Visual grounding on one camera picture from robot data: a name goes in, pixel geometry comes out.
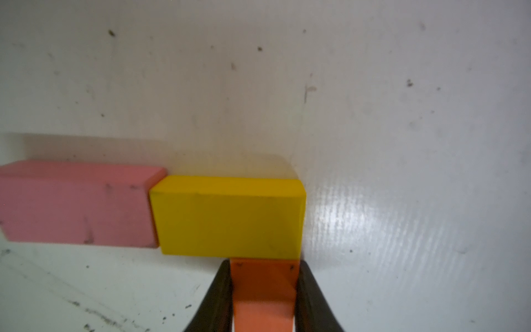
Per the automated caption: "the pink block in row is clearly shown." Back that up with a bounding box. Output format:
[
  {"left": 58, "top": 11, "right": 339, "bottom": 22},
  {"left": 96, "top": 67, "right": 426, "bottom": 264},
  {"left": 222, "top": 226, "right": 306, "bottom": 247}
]
[{"left": 1, "top": 160, "right": 167, "bottom": 248}]

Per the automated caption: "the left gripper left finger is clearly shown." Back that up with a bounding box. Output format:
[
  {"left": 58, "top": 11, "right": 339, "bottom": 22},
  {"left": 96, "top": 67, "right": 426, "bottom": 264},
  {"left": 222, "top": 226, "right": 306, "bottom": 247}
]
[{"left": 184, "top": 260, "right": 233, "bottom": 332}]

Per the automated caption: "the orange block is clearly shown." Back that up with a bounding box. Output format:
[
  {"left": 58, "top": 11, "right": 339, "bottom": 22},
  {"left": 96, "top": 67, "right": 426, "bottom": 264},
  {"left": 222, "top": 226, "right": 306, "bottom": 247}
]
[{"left": 230, "top": 259, "right": 300, "bottom": 332}]

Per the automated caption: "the yellow block in row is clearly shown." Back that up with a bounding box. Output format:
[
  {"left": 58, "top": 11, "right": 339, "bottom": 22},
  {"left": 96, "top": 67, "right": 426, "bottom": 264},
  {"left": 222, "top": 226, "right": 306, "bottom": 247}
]
[{"left": 149, "top": 176, "right": 306, "bottom": 260}]

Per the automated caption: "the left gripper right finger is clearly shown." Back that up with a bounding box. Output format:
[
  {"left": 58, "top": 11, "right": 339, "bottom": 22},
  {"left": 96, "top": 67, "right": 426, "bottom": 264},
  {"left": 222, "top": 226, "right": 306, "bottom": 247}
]
[{"left": 295, "top": 260, "right": 344, "bottom": 332}]

